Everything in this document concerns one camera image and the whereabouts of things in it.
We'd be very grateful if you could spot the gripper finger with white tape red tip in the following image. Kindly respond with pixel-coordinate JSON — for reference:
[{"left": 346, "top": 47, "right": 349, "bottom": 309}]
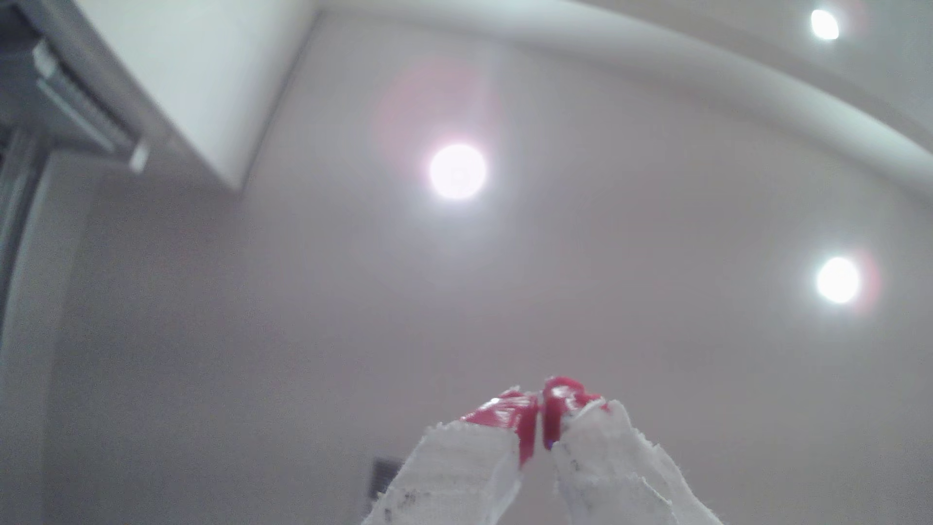
[
  {"left": 362, "top": 388, "right": 540, "bottom": 525},
  {"left": 542, "top": 376, "right": 724, "bottom": 525}
]

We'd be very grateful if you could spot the grey curtain rail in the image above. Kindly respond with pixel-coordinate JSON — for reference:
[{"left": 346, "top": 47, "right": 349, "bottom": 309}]
[{"left": 0, "top": 36, "right": 151, "bottom": 175}]

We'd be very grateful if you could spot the round ceiling light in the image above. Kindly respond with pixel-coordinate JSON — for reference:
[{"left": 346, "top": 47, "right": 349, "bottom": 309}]
[
  {"left": 810, "top": 9, "right": 841, "bottom": 42},
  {"left": 815, "top": 256, "right": 863, "bottom": 305},
  {"left": 429, "top": 143, "right": 488, "bottom": 201}
]

